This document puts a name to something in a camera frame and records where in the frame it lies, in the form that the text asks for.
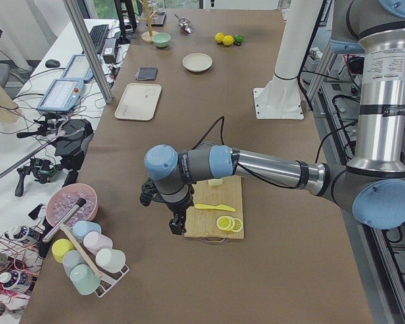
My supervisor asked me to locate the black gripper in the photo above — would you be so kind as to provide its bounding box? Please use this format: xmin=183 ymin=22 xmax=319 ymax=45
xmin=139 ymin=178 xmax=186 ymax=236

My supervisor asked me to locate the white steamed bun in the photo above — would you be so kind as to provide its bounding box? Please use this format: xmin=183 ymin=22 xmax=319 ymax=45
xmin=208 ymin=179 xmax=223 ymax=186

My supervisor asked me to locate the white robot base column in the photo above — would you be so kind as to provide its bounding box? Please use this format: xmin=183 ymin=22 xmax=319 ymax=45
xmin=254 ymin=0 xmax=324 ymax=119

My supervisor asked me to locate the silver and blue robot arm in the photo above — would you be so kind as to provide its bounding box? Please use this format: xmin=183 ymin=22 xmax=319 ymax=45
xmin=140 ymin=1 xmax=405 ymax=235

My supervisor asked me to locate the beige rectangular tray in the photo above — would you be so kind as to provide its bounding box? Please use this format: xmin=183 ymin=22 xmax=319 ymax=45
xmin=114 ymin=83 xmax=162 ymax=122

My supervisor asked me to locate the wooden cutting board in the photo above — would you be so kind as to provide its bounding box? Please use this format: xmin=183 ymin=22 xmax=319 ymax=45
xmin=183 ymin=175 xmax=245 ymax=240

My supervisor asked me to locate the yellow plastic knife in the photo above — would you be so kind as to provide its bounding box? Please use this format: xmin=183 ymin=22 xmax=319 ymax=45
xmin=194 ymin=203 xmax=236 ymax=212

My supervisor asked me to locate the lemon slice front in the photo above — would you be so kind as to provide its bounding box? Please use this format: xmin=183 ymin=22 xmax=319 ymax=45
xmin=216 ymin=215 xmax=235 ymax=232

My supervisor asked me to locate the lemon slice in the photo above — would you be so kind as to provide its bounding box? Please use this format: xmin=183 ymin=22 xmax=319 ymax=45
xmin=231 ymin=218 xmax=244 ymax=233
xmin=216 ymin=215 xmax=235 ymax=232

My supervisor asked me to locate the lemon slice back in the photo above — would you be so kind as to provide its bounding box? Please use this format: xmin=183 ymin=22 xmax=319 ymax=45
xmin=231 ymin=218 xmax=244 ymax=233

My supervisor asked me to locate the white cup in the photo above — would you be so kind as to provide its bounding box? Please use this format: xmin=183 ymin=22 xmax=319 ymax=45
xmin=95 ymin=248 xmax=126 ymax=273

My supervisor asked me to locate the pink cup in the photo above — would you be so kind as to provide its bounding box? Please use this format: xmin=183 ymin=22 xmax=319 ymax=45
xmin=83 ymin=231 xmax=113 ymax=255

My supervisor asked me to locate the white cup rack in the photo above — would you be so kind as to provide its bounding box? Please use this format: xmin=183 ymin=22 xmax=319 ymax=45
xmin=94 ymin=265 xmax=130 ymax=298

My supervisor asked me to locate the blue cup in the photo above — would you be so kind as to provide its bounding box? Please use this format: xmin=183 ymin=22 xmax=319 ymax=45
xmin=72 ymin=221 xmax=102 ymax=242

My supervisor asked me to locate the steel muddler with black tip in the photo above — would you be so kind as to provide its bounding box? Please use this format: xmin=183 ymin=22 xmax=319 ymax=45
xmin=42 ymin=198 xmax=86 ymax=244

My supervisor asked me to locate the mint green cup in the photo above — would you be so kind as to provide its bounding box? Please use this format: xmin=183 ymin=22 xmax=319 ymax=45
xmin=70 ymin=264 xmax=101 ymax=296

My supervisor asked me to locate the grey cup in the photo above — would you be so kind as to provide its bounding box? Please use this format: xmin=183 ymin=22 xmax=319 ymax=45
xmin=62 ymin=250 xmax=86 ymax=277

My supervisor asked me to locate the pink bowl of ice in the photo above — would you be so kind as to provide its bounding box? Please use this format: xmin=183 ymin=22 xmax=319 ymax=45
xmin=46 ymin=183 xmax=99 ymax=227

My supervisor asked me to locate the yellow cup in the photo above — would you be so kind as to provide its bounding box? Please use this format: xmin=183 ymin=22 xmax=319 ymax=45
xmin=51 ymin=238 xmax=75 ymax=263

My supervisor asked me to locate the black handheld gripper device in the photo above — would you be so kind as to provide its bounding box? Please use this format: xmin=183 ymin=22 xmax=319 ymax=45
xmin=14 ymin=117 xmax=95 ymax=197

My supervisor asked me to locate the grey folded cloth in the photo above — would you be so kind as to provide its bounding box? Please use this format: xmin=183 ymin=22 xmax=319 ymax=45
xmin=135 ymin=67 xmax=158 ymax=81

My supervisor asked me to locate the beige round plate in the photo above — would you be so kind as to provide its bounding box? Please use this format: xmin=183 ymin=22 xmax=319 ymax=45
xmin=182 ymin=53 xmax=213 ymax=73

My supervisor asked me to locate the blue teach pendant near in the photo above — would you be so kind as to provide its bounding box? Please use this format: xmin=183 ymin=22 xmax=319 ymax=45
xmin=36 ymin=78 xmax=84 ymax=113

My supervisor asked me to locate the blue teach pendant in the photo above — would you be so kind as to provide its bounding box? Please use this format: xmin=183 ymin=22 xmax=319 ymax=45
xmin=61 ymin=54 xmax=94 ymax=83
xmin=36 ymin=78 xmax=84 ymax=113

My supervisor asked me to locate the blue teach pendant far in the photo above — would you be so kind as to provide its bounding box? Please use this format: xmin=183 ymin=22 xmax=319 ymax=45
xmin=61 ymin=54 xmax=94 ymax=83

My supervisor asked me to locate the mint green bowl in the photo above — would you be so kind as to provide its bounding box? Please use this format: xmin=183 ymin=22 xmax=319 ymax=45
xmin=152 ymin=32 xmax=171 ymax=49

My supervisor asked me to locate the wooden cup tree stand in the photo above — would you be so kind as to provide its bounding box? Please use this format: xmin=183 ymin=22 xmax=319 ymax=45
xmin=138 ymin=0 xmax=159 ymax=43

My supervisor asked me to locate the yellow lemon right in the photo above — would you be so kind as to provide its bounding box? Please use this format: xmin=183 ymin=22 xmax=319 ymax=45
xmin=222 ymin=35 xmax=235 ymax=47

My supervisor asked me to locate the yellow lemon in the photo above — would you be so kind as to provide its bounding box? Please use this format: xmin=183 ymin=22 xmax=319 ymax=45
xmin=215 ymin=32 xmax=225 ymax=44
xmin=222 ymin=35 xmax=235 ymax=47

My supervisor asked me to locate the yellow lemon left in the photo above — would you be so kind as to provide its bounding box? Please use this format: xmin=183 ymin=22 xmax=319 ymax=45
xmin=215 ymin=32 xmax=225 ymax=44

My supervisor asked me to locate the green lime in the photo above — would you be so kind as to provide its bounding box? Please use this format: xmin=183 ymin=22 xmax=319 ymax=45
xmin=234 ymin=34 xmax=244 ymax=46

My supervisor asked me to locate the metal scoop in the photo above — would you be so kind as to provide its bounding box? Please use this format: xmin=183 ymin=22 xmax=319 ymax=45
xmin=174 ymin=13 xmax=194 ymax=34

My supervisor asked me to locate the black computer mouse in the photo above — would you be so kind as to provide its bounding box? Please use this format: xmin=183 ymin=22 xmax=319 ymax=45
xmin=45 ymin=59 xmax=61 ymax=68

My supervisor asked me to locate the black keyboard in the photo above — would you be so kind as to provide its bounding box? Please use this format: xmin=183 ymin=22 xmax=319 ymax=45
xmin=89 ymin=24 xmax=109 ymax=54

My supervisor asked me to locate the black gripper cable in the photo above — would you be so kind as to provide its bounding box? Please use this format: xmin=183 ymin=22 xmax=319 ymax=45
xmin=192 ymin=115 xmax=225 ymax=150

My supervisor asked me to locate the aluminium frame post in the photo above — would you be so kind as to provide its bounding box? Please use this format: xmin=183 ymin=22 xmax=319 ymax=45
xmin=63 ymin=0 xmax=113 ymax=104

